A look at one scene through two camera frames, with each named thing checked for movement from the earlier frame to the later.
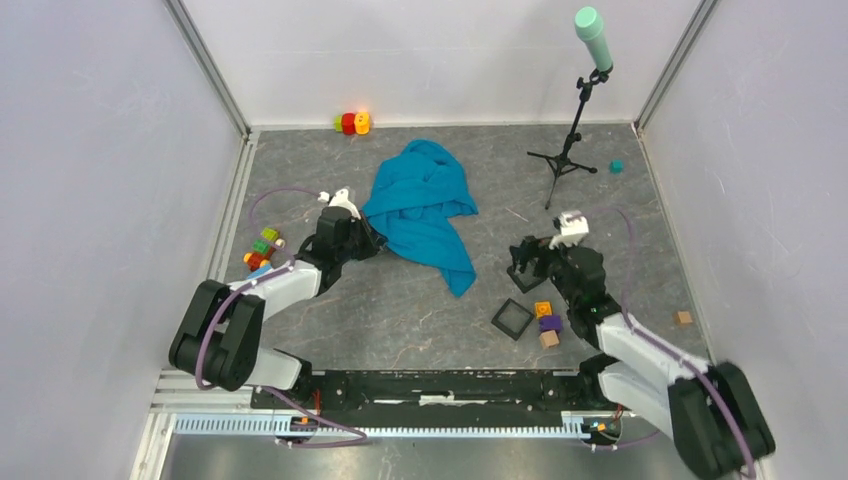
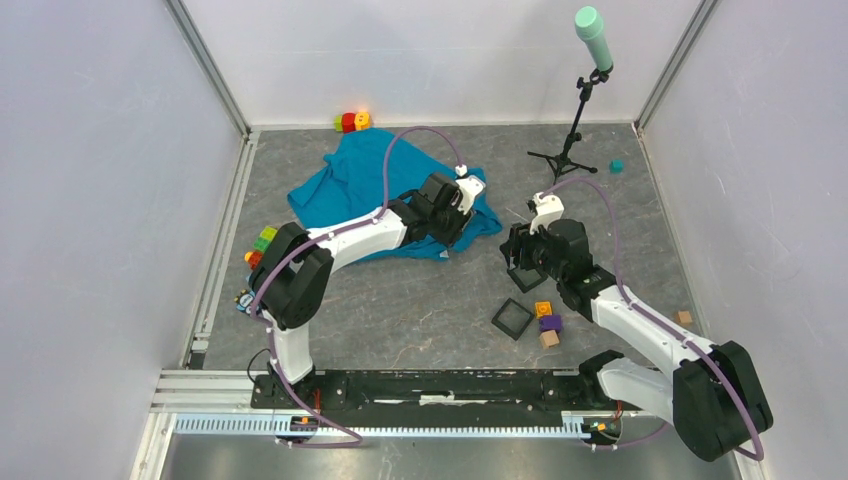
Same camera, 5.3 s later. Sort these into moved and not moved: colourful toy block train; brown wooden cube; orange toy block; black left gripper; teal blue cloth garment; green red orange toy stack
Moved: teal blue cloth garment; black left gripper
Not moved: brown wooden cube; green red orange toy stack; orange toy block; colourful toy block train
